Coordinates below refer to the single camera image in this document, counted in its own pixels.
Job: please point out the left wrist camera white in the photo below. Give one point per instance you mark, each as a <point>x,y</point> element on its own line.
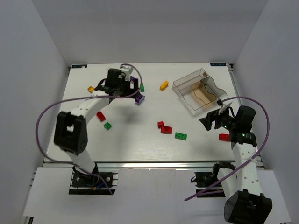
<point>126,71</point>

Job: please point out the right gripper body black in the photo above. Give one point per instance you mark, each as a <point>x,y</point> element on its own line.
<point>213,119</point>

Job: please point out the yellow lego brick left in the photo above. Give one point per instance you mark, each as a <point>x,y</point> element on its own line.
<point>90,89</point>

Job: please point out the purple rounded lego brick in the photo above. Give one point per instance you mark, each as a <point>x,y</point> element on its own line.
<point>139,99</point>

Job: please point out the red curved lego brick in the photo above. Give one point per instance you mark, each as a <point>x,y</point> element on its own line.
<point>166,129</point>

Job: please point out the left logo sticker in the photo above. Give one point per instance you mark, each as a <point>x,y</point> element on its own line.
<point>78,66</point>

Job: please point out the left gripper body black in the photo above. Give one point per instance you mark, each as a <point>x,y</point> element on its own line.
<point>130,86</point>

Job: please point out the clear plastic container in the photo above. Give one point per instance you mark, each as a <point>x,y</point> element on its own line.
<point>190,103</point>

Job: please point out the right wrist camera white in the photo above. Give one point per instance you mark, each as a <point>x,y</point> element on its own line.
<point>224,102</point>

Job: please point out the amber plastic container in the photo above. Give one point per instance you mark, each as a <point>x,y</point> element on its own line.
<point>200,94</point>

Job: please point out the small green lego brick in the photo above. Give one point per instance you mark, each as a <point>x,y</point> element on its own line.
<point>107,125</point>

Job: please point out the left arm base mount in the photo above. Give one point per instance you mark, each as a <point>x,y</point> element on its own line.
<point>84,184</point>

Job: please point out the yellow lego brick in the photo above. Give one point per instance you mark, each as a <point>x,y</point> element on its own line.
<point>90,89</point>
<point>164,85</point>

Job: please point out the clear grey long container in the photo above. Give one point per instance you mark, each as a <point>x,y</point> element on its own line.
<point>182,85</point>

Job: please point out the dark smoky plastic container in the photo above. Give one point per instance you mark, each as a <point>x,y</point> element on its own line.
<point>209,89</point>

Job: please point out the small red lego brick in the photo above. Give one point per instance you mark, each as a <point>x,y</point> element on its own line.
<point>160,124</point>

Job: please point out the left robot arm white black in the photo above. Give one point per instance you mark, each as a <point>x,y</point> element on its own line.
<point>71,127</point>

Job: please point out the aluminium table rail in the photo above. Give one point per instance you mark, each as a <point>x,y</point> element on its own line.
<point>118,165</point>

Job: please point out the green lego plate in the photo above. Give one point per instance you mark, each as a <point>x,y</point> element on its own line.
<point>180,136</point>

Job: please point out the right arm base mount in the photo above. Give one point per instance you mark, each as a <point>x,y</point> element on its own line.
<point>205,179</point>

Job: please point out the yellow lego brick right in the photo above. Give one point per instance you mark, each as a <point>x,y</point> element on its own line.
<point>164,85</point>

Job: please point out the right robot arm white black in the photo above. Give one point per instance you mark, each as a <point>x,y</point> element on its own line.
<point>245,200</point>

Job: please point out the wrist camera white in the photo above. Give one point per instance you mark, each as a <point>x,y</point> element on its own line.
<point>126,71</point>
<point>224,102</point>

